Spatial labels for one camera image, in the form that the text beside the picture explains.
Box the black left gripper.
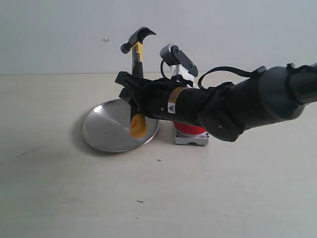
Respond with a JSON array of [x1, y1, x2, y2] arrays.
[[115, 71, 181, 120]]

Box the yellow black claw hammer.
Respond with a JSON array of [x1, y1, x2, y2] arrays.
[[120, 27, 156, 138]]

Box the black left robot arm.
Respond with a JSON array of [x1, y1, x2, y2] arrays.
[[115, 64, 317, 142]]

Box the red dome push button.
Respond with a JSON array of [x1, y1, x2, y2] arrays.
[[173, 122, 210, 146]]

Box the round metal plate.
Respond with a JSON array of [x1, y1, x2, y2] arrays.
[[81, 99, 159, 153]]

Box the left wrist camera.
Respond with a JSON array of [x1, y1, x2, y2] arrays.
[[160, 43, 198, 88]]

